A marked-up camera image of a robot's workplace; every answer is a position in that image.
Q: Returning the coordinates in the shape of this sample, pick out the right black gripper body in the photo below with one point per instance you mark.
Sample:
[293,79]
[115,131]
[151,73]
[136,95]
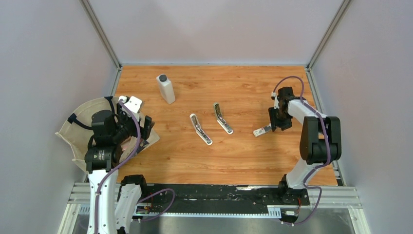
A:
[283,120]

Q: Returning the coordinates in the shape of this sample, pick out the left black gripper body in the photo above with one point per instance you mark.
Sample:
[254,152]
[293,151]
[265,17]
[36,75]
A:
[133,127]

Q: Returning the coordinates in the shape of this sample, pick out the grey staple box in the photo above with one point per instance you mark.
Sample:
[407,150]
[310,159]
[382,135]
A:
[263,130]

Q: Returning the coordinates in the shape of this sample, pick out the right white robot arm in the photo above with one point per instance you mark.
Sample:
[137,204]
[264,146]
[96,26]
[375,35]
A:
[320,140]

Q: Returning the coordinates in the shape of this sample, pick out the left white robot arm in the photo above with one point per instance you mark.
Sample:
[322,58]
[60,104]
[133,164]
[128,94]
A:
[111,213]

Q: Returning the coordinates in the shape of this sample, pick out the white bottle black cap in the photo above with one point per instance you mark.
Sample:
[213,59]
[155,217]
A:
[166,88]

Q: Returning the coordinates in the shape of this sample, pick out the beige canvas tote bag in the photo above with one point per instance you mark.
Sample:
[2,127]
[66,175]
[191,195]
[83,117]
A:
[78,137]

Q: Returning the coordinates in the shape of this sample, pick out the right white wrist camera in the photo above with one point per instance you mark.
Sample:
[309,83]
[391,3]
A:
[275,98]

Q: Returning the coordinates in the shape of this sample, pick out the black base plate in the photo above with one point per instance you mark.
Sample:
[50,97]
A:
[203,200]

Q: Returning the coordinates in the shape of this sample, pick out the aluminium frame rail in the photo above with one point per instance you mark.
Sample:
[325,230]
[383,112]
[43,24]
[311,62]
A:
[87,6]

